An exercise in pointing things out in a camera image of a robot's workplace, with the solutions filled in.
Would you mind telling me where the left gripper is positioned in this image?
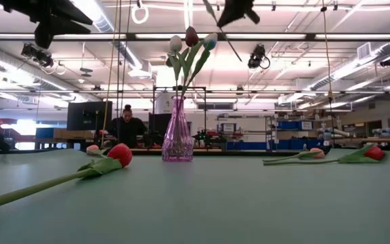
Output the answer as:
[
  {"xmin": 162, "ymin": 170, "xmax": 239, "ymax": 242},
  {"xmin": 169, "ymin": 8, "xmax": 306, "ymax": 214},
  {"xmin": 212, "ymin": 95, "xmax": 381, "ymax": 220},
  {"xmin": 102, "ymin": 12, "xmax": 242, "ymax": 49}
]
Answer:
[{"xmin": 0, "ymin": 0, "xmax": 93, "ymax": 50}]

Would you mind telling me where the dark red tulip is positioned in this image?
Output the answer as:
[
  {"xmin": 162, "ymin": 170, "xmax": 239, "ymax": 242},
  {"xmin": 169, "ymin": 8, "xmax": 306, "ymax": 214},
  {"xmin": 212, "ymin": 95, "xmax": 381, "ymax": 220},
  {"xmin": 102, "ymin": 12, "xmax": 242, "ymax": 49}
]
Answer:
[
  {"xmin": 181, "ymin": 26, "xmax": 200, "ymax": 98},
  {"xmin": 201, "ymin": 0, "xmax": 243, "ymax": 63}
]

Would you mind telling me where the white and blue tulip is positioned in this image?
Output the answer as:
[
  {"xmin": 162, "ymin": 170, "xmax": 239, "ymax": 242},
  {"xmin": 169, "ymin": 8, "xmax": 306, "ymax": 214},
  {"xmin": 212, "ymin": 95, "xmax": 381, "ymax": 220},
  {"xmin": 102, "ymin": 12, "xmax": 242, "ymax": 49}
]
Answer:
[{"xmin": 181, "ymin": 32, "xmax": 219, "ymax": 98}]

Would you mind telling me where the pink tulip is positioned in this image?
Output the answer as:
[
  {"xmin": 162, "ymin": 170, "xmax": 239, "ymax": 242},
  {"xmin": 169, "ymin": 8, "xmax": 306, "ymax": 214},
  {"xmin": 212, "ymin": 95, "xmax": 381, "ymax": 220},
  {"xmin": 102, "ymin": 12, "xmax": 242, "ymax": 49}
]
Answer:
[
  {"xmin": 85, "ymin": 144, "xmax": 113, "ymax": 157},
  {"xmin": 262, "ymin": 147, "xmax": 326, "ymax": 163}
]

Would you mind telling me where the purple glass vase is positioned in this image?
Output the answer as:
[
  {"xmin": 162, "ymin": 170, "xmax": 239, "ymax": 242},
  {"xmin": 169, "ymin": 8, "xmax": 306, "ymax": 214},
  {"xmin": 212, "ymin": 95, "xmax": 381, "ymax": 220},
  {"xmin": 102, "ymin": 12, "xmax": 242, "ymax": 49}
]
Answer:
[{"xmin": 161, "ymin": 96, "xmax": 194, "ymax": 163}]

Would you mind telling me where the black mounted device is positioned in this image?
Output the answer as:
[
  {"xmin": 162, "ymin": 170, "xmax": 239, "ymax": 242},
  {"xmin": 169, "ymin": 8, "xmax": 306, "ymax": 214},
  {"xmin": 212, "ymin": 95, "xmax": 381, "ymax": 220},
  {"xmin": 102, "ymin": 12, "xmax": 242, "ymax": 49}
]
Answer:
[{"xmin": 20, "ymin": 43, "xmax": 54, "ymax": 68}]

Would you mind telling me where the black monitor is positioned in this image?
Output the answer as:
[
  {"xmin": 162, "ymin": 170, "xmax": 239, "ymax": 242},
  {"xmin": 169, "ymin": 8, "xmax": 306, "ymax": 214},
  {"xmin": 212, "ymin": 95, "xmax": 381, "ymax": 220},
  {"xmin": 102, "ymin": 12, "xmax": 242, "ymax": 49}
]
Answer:
[
  {"xmin": 148, "ymin": 113, "xmax": 172, "ymax": 148},
  {"xmin": 66, "ymin": 100, "xmax": 113, "ymax": 131}
]

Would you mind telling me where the white framed sign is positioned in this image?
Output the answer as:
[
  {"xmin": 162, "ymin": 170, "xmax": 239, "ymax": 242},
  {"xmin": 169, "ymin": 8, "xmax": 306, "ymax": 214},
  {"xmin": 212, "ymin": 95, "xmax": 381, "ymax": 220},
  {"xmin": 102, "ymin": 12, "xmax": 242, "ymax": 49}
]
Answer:
[{"xmin": 221, "ymin": 122, "xmax": 237, "ymax": 134}]

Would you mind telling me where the shelf with blue bins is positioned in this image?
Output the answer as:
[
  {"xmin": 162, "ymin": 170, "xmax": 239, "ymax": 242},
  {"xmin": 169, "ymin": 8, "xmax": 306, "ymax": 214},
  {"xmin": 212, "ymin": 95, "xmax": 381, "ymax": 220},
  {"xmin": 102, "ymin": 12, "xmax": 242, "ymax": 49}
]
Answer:
[{"xmin": 265, "ymin": 115, "xmax": 318, "ymax": 151}]

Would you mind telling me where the person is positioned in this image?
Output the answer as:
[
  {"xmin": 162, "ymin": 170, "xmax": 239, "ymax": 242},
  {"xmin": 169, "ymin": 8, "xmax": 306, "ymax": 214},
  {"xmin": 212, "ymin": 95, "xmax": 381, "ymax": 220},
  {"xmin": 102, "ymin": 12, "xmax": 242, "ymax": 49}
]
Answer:
[{"xmin": 106, "ymin": 104, "xmax": 148, "ymax": 149}]

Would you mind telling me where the wooden work table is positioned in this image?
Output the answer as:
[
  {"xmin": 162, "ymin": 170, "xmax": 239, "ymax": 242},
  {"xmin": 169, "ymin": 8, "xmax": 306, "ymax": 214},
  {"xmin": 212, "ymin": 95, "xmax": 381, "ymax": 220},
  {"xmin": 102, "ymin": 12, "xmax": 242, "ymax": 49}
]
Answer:
[{"xmin": 330, "ymin": 136, "xmax": 390, "ymax": 145}]

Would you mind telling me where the green table mat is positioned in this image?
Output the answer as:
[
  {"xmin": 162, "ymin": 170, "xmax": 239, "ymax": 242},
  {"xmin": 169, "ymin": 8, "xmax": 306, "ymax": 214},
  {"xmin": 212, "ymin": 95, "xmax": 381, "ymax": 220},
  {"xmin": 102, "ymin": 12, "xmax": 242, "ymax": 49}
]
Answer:
[{"xmin": 0, "ymin": 148, "xmax": 390, "ymax": 244}]

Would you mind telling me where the black overhead camera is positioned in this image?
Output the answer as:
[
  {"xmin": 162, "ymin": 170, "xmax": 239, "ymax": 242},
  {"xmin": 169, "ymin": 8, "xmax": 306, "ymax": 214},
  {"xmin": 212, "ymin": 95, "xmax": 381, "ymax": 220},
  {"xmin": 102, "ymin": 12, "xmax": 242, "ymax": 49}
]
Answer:
[{"xmin": 247, "ymin": 43, "xmax": 271, "ymax": 70}]

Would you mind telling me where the yellow hanging cable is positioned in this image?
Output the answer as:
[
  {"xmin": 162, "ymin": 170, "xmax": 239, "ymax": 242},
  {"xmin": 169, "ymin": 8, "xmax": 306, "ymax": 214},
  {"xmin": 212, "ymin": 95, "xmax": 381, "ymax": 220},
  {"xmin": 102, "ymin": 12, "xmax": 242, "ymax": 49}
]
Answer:
[{"xmin": 100, "ymin": 0, "xmax": 121, "ymax": 147}]

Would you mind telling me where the black aluminium rig frame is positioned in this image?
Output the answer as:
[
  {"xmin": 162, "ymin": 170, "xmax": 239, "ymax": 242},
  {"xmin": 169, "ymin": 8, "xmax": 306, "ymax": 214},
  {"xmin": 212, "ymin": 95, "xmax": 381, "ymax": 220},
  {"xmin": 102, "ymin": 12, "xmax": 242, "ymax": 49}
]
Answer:
[{"xmin": 0, "ymin": 32, "xmax": 390, "ymax": 157}]

